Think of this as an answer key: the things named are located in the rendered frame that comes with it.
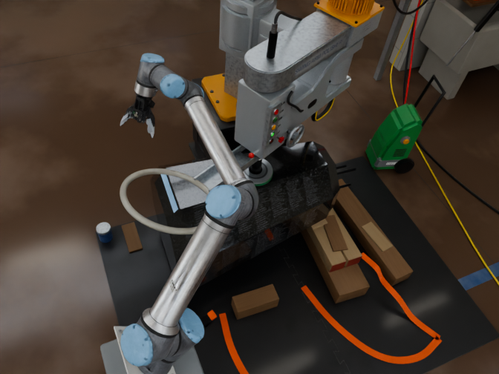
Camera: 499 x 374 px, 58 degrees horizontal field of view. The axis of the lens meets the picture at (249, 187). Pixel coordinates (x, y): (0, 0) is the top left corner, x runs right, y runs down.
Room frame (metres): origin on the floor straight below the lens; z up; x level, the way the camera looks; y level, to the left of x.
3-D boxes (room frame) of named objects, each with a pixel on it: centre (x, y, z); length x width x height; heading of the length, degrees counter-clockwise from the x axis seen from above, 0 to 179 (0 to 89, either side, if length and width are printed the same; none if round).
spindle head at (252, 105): (1.90, -0.07, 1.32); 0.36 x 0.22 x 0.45; 143
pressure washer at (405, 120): (2.92, -1.21, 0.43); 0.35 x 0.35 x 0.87; 14
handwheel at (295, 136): (1.86, -0.19, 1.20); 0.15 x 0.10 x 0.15; 143
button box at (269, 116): (1.71, -0.07, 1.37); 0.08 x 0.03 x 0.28; 143
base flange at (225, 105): (2.69, 0.15, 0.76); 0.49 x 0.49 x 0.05; 29
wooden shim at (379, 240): (1.97, -1.00, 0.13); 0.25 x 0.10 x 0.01; 37
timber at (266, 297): (1.36, -0.13, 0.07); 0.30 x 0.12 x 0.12; 116
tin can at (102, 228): (1.75, 1.02, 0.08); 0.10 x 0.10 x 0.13
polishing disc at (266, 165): (1.84, -0.02, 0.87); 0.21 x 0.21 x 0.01
